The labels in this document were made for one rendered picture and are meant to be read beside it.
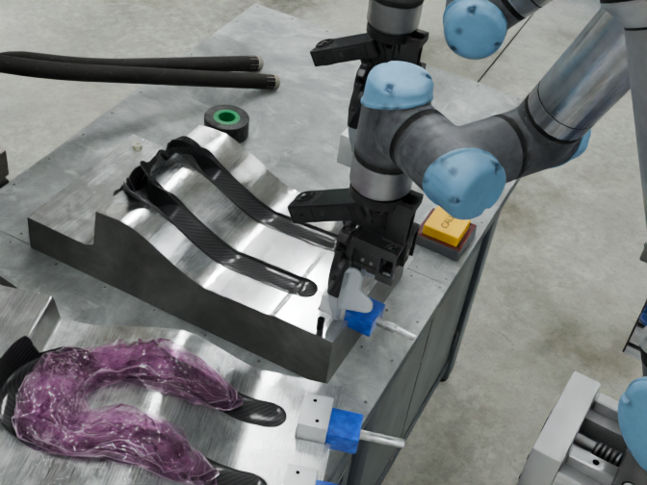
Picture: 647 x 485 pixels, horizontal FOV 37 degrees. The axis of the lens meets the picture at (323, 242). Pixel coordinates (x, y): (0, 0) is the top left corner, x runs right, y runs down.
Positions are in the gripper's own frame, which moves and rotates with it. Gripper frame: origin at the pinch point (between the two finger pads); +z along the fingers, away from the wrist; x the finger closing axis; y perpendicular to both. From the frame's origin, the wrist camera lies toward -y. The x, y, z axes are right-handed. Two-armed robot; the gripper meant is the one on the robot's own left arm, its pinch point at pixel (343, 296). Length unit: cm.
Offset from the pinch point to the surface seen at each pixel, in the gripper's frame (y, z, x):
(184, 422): -6.9, 2.1, -27.4
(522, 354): 18, 90, 96
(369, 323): 5.0, 0.4, -2.2
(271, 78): -40, 8, 53
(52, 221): -44.1, 4.6, -5.7
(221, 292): -14.9, 2.2, -6.4
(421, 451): 7, 90, 53
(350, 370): 3.9, 10.4, -2.2
